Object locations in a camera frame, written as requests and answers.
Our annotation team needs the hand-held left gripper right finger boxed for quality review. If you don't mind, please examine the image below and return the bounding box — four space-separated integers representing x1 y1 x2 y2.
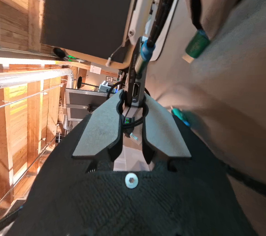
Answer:
141 93 192 171

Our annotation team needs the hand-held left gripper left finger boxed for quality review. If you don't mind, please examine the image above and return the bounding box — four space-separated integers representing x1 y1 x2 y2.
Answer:
72 89 125 162

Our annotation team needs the green plug braided HDMI cable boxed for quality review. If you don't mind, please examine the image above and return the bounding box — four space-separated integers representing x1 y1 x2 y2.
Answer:
171 107 266 197
182 0 211 63
134 0 183 74

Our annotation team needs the black braided hub cable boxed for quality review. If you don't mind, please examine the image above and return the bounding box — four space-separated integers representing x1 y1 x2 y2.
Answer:
107 81 150 142

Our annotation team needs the grey metal hub adapter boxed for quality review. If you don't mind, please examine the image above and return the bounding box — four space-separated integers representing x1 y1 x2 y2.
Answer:
122 36 150 119

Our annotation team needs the black charging station with display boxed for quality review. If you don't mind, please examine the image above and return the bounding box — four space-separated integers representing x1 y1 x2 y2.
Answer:
123 115 135 126

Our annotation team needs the grey framed display panel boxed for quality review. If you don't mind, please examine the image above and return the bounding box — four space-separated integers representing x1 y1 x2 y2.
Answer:
65 87 117 122

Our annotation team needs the thin metal rod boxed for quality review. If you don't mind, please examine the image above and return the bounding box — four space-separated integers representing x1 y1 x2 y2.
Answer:
106 45 125 66

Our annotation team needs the black round ceiling device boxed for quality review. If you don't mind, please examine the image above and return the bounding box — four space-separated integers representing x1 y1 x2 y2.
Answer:
52 47 66 58

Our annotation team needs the ceiling light strip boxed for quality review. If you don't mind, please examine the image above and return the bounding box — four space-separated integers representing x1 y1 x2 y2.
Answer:
0 57 63 65

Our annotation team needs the black monitor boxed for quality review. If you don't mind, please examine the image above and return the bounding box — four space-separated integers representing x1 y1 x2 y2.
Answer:
40 0 138 64

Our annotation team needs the silver ventilation duct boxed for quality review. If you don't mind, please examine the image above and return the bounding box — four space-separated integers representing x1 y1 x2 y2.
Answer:
0 68 75 95

